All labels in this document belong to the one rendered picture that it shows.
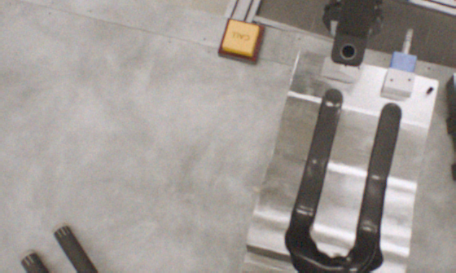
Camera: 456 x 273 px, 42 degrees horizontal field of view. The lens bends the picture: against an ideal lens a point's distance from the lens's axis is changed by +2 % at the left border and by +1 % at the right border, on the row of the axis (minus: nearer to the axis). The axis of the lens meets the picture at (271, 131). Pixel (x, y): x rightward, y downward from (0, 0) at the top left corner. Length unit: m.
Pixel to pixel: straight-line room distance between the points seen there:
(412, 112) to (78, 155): 0.64
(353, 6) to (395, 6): 1.11
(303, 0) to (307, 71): 0.84
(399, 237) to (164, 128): 0.50
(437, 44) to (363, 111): 0.86
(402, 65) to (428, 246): 0.33
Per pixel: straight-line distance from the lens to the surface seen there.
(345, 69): 1.04
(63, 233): 1.14
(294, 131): 1.04
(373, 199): 1.02
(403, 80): 1.06
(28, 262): 1.16
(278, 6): 1.89
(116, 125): 1.19
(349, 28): 0.82
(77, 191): 1.18
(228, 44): 1.16
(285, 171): 1.02
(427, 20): 1.92
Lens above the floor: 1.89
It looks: 75 degrees down
